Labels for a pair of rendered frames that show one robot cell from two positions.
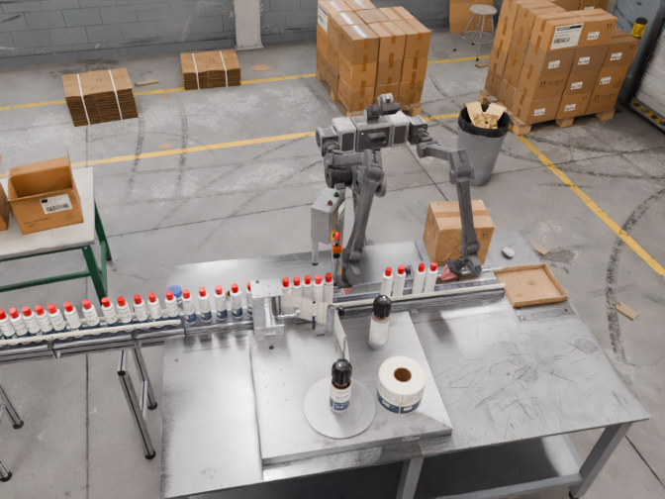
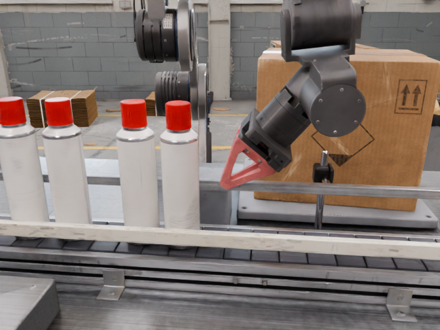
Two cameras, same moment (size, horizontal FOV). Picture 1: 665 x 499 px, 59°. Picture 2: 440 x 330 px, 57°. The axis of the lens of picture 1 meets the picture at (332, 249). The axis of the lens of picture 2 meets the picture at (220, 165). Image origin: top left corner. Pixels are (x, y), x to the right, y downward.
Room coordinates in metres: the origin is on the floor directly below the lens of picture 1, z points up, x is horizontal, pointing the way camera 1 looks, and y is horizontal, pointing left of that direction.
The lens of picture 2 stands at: (1.66, -0.73, 1.19)
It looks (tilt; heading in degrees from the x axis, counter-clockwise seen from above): 20 degrees down; 19
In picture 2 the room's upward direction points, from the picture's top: straight up
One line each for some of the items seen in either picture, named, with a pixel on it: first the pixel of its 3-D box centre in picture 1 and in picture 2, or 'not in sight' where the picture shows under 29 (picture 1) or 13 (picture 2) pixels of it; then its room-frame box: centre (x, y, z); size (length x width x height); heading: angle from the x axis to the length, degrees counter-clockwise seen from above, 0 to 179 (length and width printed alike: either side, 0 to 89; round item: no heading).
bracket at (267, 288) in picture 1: (265, 288); not in sight; (1.87, 0.29, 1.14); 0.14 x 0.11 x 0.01; 102
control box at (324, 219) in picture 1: (328, 216); not in sight; (2.12, 0.03, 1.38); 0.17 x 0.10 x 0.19; 158
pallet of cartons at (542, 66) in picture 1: (558, 60); not in sight; (5.91, -2.26, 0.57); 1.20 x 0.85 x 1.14; 111
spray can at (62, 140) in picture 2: (399, 281); (67, 170); (2.11, -0.34, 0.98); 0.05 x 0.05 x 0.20
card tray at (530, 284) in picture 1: (529, 284); not in sight; (2.27, -1.07, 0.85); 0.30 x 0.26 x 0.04; 102
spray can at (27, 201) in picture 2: (386, 283); (21, 169); (2.09, -0.28, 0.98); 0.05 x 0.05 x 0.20
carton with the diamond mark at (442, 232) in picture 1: (456, 233); (334, 120); (2.52, -0.69, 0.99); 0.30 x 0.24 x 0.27; 98
